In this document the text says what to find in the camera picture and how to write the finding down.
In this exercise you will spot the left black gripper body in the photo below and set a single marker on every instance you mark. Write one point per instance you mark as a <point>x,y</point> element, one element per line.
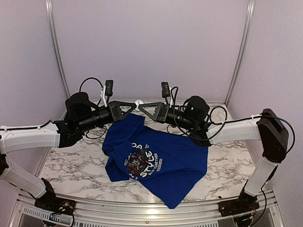
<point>113,109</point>

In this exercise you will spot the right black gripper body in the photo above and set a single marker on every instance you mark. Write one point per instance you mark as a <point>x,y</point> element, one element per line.
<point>163,115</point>

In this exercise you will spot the blue printed t-shirt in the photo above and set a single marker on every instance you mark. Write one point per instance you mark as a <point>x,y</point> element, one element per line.
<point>168,166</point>

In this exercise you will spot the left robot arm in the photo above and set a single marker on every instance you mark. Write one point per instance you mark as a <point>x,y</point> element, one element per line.
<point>82,116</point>

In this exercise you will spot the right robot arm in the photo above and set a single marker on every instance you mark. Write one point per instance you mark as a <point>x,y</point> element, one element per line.
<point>194,122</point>

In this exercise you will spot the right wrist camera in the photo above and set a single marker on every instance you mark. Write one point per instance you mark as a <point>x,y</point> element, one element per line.
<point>165,89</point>

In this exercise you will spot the aluminium front rail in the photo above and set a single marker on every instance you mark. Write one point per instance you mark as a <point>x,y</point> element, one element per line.
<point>96,213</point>

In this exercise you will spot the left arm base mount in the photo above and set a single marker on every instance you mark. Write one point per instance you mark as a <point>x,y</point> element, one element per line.
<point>49,201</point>

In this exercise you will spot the left aluminium corner post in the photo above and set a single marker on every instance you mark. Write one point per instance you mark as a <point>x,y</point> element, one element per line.
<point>56,47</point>

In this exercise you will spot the aluminium corner post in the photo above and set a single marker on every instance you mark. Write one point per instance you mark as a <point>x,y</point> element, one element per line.
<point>243,46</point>
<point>56,47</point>

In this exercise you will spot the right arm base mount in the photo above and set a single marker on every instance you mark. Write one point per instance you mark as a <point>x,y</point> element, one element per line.
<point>244,203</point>

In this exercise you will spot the right aluminium corner post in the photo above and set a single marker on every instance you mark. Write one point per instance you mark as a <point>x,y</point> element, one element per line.
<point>243,46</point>

